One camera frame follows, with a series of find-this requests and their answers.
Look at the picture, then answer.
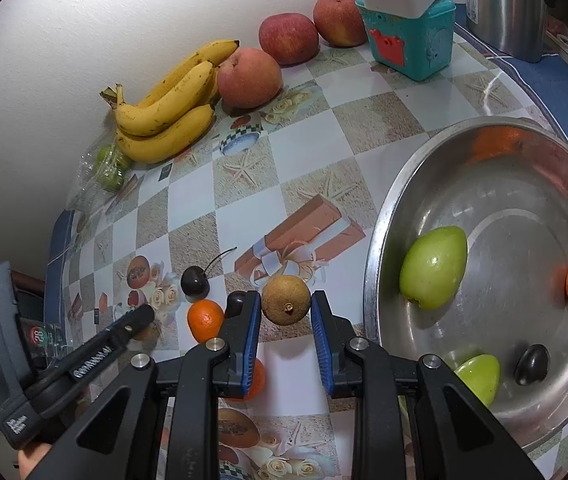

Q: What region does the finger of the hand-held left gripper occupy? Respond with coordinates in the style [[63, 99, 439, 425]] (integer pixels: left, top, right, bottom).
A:
[[0, 260, 32, 403], [26, 304, 156, 411]]

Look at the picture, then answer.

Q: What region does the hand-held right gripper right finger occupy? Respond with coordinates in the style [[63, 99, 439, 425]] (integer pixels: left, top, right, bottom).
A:
[[311, 290, 550, 480]]

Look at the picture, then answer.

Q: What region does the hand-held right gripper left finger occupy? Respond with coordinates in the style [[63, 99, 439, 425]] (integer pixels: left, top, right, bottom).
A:
[[26, 290, 263, 480]]

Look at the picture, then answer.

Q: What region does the brown longan fruit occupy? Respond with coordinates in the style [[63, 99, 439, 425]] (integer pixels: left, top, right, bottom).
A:
[[261, 275, 311, 327]]

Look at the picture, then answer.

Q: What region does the large stainless steel bowl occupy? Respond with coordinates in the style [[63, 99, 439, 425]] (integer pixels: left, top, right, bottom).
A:
[[362, 116, 568, 453]]

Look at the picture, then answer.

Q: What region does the person's left hand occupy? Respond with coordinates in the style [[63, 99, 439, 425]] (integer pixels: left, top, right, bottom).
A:
[[15, 441, 55, 480]]

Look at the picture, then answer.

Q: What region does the small orange tangerine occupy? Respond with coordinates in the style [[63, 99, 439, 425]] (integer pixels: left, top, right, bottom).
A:
[[187, 300, 226, 343], [224, 357, 267, 402]]

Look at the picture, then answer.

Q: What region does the clear plastic bottle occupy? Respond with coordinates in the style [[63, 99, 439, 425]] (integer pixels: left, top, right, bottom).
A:
[[19, 317, 67, 361]]

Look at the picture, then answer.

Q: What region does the dark cherry with stem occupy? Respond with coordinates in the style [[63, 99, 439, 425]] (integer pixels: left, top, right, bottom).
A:
[[181, 247, 238, 299]]

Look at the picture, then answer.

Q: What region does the large green fruit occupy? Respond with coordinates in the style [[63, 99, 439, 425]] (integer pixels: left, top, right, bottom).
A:
[[399, 226, 468, 311]]

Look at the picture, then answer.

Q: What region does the clear plastic bag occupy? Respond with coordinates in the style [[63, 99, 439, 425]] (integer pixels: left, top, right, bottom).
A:
[[66, 145, 135, 211]]

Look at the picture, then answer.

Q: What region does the small green fruit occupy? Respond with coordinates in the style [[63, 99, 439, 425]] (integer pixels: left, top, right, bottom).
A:
[[95, 167, 125, 192], [96, 146, 132, 168]]

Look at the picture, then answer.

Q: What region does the dark plum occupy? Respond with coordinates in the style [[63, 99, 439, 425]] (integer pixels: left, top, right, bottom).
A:
[[514, 344, 550, 387]]

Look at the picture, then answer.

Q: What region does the printed checkered tablecloth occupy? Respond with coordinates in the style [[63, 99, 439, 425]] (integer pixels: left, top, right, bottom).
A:
[[46, 25, 565, 480]]

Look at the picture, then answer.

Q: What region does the yellow banana bunch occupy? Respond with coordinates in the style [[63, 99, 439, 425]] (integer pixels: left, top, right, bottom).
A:
[[100, 39, 241, 165]]

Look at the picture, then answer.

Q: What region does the red apple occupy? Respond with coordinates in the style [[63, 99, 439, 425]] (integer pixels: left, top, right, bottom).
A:
[[313, 0, 369, 48], [258, 13, 320, 66], [216, 48, 283, 110]]

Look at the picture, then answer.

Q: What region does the teal plastic box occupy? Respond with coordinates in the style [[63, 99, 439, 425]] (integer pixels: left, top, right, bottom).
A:
[[355, 0, 456, 82]]

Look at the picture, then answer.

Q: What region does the blue checked cloth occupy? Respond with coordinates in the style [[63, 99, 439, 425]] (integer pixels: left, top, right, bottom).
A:
[[451, 20, 568, 161]]

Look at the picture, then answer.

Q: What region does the stainless steel kettle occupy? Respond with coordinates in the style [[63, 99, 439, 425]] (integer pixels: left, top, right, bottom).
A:
[[461, 0, 550, 64]]

